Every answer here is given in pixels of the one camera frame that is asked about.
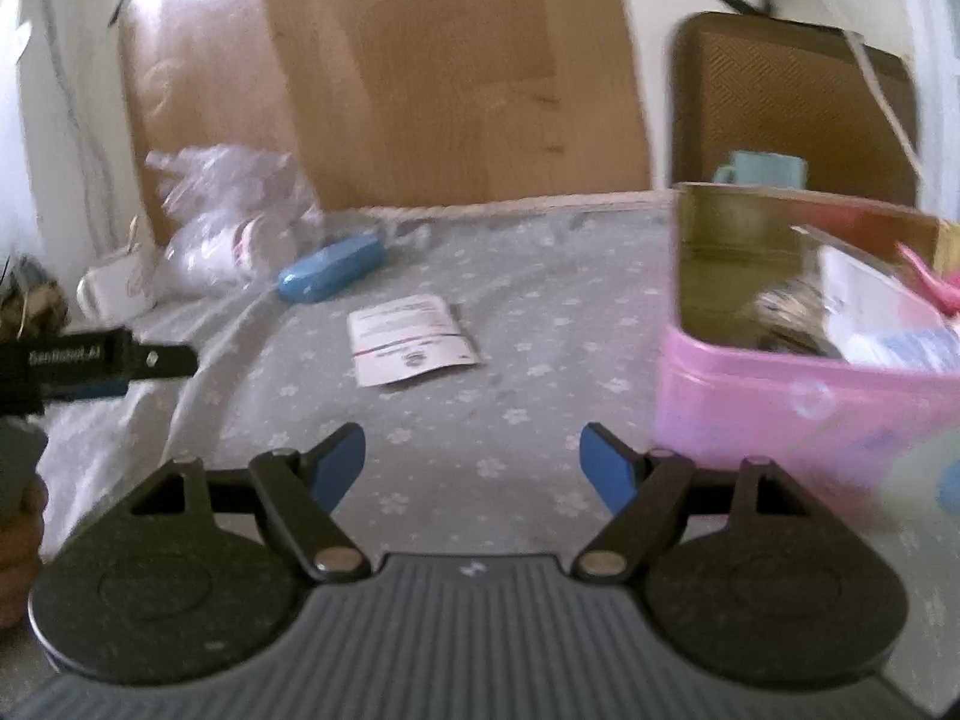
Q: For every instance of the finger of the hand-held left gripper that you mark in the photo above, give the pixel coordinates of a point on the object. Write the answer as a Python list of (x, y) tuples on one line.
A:
[(165, 361), (86, 390)]

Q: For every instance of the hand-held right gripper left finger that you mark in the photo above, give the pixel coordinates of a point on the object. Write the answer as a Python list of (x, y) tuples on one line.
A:
[(336, 469)]

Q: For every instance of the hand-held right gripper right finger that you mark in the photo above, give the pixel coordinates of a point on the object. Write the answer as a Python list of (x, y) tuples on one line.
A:
[(607, 469)]

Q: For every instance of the pink tin box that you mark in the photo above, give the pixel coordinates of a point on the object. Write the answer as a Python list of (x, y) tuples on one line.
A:
[(750, 405)]

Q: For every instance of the golden patterned soft item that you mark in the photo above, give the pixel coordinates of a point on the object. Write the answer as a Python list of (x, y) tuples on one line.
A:
[(791, 311)]

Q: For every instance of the pink cloth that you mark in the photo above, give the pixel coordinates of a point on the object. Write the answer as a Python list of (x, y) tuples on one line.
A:
[(934, 281)]

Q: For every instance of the person's left hand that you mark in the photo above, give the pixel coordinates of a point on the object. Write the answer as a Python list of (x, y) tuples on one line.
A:
[(19, 562)]

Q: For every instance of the dark woven item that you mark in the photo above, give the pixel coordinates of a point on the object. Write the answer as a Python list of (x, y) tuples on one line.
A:
[(30, 300)]

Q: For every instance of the white pouch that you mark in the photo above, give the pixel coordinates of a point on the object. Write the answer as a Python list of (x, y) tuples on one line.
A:
[(120, 289)]

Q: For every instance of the white paper packet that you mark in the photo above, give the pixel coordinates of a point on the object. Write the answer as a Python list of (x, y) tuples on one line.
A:
[(409, 341)]

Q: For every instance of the clear plastic bag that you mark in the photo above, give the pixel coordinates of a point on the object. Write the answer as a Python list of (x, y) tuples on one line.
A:
[(225, 217)]

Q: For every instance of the grey floral bedsheet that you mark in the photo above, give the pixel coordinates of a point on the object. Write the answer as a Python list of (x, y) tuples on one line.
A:
[(525, 315)]

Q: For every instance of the blue case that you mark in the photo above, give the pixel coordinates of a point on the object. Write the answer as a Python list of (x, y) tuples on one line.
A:
[(330, 270)]

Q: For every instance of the teal mug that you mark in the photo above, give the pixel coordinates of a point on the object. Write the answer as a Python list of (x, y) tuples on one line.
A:
[(765, 171)]

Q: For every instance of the wooden board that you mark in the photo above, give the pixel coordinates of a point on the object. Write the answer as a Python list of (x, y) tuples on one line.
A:
[(450, 75)]

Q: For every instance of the brown wooden chair back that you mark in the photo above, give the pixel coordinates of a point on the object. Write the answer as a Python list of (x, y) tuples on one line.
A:
[(780, 97)]

